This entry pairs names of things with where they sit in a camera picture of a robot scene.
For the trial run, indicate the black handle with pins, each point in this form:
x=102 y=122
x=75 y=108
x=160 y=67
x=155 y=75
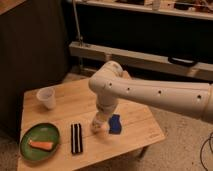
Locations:
x=182 y=62

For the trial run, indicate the blue sponge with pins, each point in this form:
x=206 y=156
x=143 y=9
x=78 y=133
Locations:
x=115 y=125

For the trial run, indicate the long white shelf beam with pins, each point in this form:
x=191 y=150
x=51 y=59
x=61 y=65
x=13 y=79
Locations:
x=141 y=60

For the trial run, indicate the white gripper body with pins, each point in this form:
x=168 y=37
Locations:
x=100 y=118

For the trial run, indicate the green plate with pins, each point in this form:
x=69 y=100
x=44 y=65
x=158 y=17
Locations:
x=39 y=132

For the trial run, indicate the black striped rectangular block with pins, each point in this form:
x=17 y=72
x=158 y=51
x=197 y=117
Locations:
x=76 y=139

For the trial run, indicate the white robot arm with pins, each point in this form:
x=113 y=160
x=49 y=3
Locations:
x=192 y=99

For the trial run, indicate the orange carrot piece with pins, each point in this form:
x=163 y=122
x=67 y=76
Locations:
x=41 y=145

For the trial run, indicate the wooden table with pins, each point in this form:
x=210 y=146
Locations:
x=75 y=103

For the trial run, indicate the white plastic cup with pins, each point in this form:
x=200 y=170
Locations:
x=46 y=96

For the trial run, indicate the metal vertical pole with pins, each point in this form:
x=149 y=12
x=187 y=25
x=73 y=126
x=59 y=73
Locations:
x=79 y=37

